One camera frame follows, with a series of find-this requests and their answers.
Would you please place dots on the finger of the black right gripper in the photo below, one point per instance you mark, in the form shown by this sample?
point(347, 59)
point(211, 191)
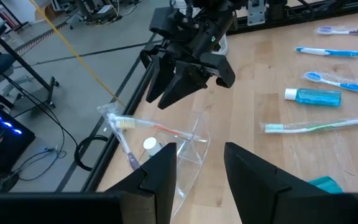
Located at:
point(185, 82)
point(160, 77)

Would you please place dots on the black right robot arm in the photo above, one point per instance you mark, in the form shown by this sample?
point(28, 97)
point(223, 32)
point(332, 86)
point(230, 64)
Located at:
point(216, 7)

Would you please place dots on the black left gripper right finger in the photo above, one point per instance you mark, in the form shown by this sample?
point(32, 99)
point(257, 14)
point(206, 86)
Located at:
point(259, 193)

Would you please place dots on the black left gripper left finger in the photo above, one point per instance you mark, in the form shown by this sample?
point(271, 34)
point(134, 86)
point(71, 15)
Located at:
point(157, 186)

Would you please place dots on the black rolling stand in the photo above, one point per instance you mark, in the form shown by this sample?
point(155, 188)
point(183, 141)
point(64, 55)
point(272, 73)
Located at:
point(26, 67)

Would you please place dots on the blue toothbrush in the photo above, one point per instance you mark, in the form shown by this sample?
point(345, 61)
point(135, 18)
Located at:
point(331, 52)
point(337, 83)

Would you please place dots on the purple toothbrush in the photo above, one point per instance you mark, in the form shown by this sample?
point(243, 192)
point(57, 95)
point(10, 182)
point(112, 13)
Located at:
point(121, 140)

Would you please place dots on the pink grey toothbrush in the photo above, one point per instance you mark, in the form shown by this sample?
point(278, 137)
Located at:
point(346, 31)

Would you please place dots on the clear plastic bag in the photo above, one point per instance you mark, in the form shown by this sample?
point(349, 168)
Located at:
point(194, 149)

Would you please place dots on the computer tower with blue lights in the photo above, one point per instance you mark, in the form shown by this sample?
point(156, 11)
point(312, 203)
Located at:
point(2, 140)

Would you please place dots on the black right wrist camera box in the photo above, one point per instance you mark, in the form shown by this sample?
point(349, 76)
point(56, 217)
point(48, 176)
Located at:
point(219, 67)

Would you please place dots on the orange toothbrush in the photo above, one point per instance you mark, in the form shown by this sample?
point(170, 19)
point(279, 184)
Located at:
point(154, 127)

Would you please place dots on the green toothbrush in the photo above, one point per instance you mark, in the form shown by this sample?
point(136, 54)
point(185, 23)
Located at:
point(315, 127)

